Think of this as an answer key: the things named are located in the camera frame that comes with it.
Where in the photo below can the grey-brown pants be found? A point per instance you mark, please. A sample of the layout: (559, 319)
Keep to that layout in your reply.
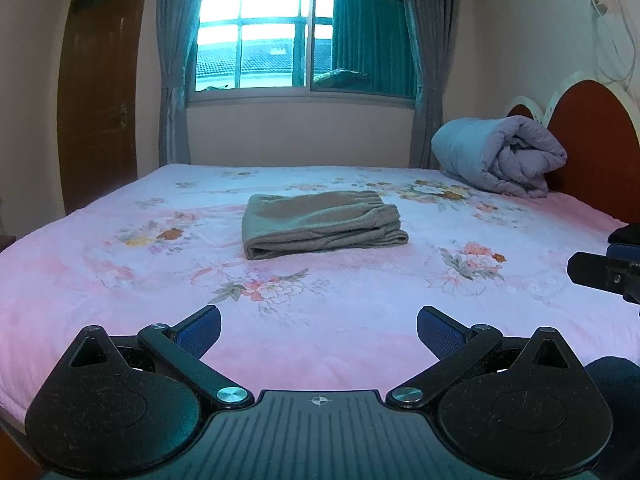
(320, 222)

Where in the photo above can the bed with pink floral sheet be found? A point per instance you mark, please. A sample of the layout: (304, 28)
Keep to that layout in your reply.
(150, 280)

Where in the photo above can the grey curtain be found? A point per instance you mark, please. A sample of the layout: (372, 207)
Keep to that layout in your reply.
(172, 85)
(432, 85)

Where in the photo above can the brown wooden door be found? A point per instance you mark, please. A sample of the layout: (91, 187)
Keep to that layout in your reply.
(97, 110)

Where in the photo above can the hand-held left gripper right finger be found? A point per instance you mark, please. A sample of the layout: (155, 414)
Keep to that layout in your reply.
(439, 335)

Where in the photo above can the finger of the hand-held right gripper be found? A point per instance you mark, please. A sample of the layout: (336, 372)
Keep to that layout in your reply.
(627, 240)
(595, 267)

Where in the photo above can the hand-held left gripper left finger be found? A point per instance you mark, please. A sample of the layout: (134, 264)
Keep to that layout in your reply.
(200, 332)

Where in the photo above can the red and white headboard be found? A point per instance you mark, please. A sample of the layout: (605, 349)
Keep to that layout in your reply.
(595, 145)

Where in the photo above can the window with metal frame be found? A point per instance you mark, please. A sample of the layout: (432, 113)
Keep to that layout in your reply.
(300, 35)

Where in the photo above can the rolled grey duvet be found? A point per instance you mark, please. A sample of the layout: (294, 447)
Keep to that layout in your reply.
(480, 155)

